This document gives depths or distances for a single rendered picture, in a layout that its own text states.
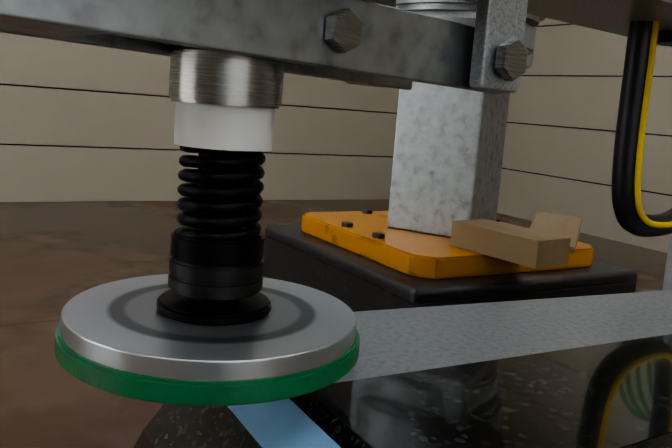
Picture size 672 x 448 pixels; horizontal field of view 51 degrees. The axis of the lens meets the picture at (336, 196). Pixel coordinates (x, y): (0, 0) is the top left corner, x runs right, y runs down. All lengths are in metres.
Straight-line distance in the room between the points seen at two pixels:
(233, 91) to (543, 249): 0.89
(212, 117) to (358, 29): 0.12
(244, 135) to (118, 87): 6.19
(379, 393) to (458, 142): 0.96
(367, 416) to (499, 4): 0.32
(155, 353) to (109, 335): 0.04
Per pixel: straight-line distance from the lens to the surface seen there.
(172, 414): 0.65
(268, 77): 0.48
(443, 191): 1.47
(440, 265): 1.27
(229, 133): 0.48
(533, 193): 7.51
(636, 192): 0.93
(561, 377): 0.64
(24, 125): 6.52
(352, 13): 0.49
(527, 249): 1.28
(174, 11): 0.43
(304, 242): 1.51
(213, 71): 0.47
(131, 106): 6.70
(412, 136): 1.49
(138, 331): 0.48
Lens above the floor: 1.04
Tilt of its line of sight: 7 degrees down
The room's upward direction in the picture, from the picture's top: 4 degrees clockwise
